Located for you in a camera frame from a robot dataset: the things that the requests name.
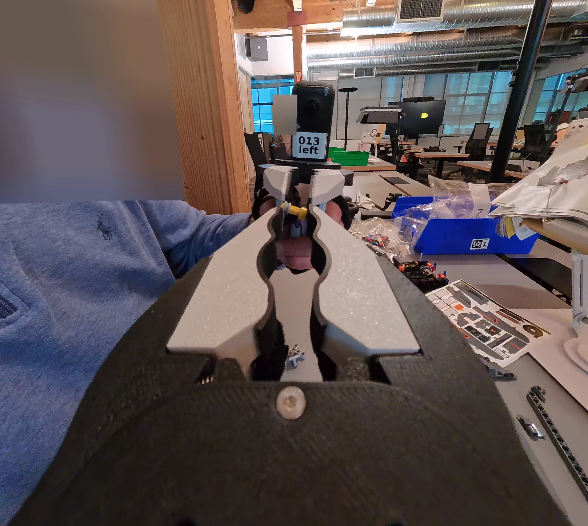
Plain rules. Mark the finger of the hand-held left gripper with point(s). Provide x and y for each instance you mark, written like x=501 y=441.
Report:
x=328 y=186
x=277 y=181

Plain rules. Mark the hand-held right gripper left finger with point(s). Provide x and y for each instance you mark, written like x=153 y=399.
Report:
x=220 y=305

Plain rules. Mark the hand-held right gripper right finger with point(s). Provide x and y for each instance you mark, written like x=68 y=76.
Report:
x=367 y=305

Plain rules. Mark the yellow lego pin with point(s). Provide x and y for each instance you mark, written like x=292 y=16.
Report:
x=298 y=211

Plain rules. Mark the partly built lego car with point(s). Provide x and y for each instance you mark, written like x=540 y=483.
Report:
x=420 y=273

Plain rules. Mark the person's left forearm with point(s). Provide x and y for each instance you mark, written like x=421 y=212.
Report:
x=206 y=232

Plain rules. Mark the clear bag of lego pieces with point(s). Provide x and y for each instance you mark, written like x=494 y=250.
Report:
x=381 y=237

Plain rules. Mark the lego instruction booklet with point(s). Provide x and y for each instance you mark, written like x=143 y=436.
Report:
x=551 y=186

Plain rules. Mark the long dark grey lego beam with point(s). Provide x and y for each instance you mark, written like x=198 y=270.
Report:
x=560 y=439

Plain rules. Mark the person's left hand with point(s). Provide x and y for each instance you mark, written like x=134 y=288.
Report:
x=296 y=250

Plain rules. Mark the black office chair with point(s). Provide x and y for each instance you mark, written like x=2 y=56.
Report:
x=481 y=138
x=257 y=154

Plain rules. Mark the black floor lamp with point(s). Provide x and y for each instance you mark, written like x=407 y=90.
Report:
x=347 y=122

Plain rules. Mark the green plastic bin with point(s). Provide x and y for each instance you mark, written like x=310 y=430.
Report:
x=349 y=156

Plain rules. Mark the grey desk monitor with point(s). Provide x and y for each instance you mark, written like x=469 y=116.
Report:
x=381 y=114

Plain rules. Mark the blue plastic bin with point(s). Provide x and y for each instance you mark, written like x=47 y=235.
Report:
x=450 y=237

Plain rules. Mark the wood top office desk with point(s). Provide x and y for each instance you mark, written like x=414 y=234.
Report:
x=487 y=165
x=441 y=156

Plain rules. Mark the sticker sheet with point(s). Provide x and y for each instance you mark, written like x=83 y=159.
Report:
x=487 y=319

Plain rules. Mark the wooden building column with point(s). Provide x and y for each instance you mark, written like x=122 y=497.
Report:
x=197 y=76

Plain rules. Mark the crumpled clear plastic bags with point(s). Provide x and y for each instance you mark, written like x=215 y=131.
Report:
x=459 y=195

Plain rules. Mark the person's torso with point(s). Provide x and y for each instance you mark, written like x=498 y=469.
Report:
x=69 y=305

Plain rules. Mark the white vent grille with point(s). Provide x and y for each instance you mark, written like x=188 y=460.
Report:
x=420 y=7

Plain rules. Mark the white booklet stand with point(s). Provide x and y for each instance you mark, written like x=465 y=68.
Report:
x=579 y=287

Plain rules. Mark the black steel pillar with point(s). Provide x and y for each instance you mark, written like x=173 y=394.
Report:
x=523 y=76

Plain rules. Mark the light grey lego bracket assembly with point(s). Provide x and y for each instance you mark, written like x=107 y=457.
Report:
x=296 y=355

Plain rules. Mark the black wall screen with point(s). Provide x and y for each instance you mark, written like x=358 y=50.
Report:
x=418 y=117

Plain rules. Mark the silver ventilation duct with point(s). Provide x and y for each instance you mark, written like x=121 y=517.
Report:
x=482 y=12

